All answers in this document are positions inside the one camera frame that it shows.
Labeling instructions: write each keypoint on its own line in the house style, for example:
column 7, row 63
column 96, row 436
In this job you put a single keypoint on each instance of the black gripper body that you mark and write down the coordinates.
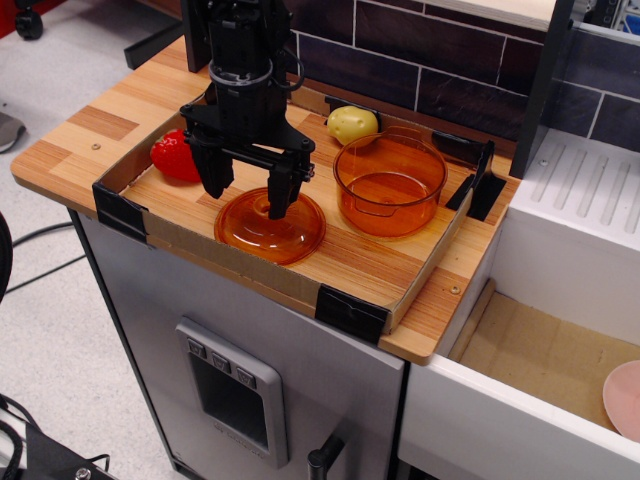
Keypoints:
column 249, row 116

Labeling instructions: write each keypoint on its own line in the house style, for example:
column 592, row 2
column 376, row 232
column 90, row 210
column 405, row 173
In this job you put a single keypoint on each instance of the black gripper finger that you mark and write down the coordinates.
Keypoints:
column 214, row 165
column 284, row 183

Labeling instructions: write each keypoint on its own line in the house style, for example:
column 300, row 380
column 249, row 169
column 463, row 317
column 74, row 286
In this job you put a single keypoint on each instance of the orange transparent pot lid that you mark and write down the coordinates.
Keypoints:
column 244, row 223

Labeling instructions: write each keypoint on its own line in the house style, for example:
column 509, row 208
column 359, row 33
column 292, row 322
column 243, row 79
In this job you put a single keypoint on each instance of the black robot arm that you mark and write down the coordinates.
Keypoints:
column 243, row 45

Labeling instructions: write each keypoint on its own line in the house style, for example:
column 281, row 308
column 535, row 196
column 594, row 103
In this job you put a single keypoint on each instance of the orange transparent pot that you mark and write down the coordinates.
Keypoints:
column 389, row 184

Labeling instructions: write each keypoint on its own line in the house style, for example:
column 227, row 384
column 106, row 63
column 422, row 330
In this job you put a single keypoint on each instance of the red toy strawberry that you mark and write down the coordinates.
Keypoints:
column 171, row 155

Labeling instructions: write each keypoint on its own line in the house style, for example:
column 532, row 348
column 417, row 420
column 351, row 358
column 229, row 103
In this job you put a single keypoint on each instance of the yellow toy potato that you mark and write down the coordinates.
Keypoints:
column 350, row 123

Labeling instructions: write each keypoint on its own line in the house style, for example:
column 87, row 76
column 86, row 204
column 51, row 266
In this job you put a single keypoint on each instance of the cardboard fence with black tape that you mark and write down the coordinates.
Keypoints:
column 399, row 294

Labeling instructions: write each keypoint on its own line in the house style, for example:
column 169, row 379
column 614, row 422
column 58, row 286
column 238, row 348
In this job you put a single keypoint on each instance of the grey toy kitchen cabinet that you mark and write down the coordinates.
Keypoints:
column 239, row 386

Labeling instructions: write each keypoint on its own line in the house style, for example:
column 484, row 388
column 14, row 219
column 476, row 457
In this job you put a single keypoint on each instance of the black caster wheel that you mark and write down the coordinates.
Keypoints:
column 29, row 25

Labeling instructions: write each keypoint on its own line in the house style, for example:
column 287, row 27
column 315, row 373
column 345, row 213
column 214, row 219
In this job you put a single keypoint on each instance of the white toy sink unit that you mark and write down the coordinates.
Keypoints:
column 516, row 389

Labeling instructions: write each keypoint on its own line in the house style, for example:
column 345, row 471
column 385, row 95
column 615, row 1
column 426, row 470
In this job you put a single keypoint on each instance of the pink plate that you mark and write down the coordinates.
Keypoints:
column 621, row 399

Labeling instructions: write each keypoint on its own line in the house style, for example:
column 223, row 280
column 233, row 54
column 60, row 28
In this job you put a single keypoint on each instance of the black upright post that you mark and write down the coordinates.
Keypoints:
column 560, row 23

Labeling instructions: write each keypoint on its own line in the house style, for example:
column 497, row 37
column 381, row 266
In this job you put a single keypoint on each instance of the black cabinet door handle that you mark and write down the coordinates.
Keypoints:
column 320, row 461

